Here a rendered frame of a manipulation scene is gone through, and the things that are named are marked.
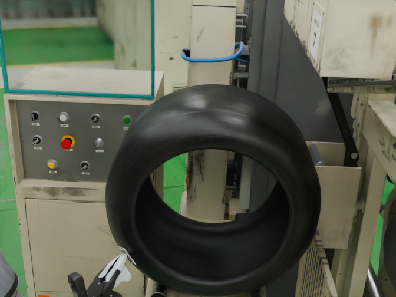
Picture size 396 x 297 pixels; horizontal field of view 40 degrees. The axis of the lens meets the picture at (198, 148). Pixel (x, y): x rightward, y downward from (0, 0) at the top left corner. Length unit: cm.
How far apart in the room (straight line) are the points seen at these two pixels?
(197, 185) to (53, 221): 71
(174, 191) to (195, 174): 222
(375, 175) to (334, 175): 13
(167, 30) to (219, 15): 316
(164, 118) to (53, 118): 84
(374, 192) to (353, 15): 90
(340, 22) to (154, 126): 56
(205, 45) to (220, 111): 35
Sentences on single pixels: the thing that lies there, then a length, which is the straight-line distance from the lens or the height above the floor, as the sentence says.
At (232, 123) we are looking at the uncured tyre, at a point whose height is 144.
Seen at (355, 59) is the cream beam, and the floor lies 167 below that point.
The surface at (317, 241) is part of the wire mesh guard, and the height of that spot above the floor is 100.
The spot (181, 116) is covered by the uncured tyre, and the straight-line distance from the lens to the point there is 132.
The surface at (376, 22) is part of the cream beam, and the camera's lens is 100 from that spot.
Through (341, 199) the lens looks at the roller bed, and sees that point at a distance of 176.
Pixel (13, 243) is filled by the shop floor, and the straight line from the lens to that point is 353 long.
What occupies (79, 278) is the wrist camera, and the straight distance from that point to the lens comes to 143.
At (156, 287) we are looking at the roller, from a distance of 159.
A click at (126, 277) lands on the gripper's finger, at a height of 100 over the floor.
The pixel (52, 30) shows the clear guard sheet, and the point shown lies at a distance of 198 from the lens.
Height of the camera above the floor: 191
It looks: 24 degrees down
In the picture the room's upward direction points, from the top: 2 degrees clockwise
